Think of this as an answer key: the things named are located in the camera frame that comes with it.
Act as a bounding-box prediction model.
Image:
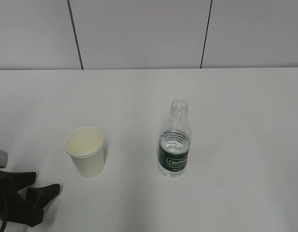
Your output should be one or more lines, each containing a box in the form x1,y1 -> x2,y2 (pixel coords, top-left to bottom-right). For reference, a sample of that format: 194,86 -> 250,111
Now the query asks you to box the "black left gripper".
0,171 -> 60,227

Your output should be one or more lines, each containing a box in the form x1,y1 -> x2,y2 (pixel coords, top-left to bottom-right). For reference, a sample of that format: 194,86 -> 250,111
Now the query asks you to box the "white paper cup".
64,127 -> 104,178

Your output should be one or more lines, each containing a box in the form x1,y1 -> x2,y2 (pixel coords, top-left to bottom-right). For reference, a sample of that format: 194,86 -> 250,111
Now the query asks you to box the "clear water bottle green label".
157,100 -> 192,178

